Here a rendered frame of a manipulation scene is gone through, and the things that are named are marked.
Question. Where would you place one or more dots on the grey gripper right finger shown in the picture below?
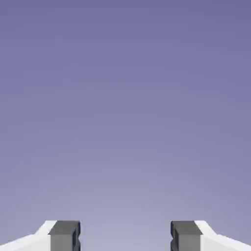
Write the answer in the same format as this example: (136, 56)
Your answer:
(188, 238)

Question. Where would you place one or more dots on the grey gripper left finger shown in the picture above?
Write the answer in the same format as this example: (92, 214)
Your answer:
(61, 238)

